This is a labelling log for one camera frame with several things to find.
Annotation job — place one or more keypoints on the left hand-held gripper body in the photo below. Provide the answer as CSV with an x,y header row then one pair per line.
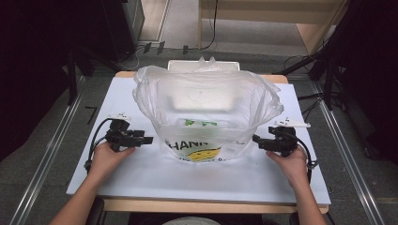
x,y
120,137

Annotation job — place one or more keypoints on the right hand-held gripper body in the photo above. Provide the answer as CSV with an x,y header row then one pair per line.
x,y
283,140

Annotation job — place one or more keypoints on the green snack packet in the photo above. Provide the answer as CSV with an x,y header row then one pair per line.
x,y
200,122

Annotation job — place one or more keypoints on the clear printed plastic bag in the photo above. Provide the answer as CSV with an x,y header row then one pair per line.
x,y
203,93

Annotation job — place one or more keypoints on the person's left hand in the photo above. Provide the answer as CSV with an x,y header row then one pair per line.
x,y
106,161

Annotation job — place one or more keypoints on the person's right hand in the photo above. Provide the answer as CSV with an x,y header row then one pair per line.
x,y
291,167

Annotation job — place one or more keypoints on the black metal stand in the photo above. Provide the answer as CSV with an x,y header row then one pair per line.
x,y
328,72
72,75

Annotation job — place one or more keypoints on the white plastic bin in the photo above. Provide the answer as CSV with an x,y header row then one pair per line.
x,y
187,65

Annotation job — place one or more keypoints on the person's lap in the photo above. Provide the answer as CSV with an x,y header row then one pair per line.
x,y
191,221

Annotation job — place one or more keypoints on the black cabinet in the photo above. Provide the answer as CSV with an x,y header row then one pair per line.
x,y
123,28

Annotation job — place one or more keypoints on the light wooden desk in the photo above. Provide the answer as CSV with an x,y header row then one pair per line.
x,y
259,12

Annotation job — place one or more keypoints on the metal floor rail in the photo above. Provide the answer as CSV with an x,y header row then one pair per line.
x,y
347,150
47,150

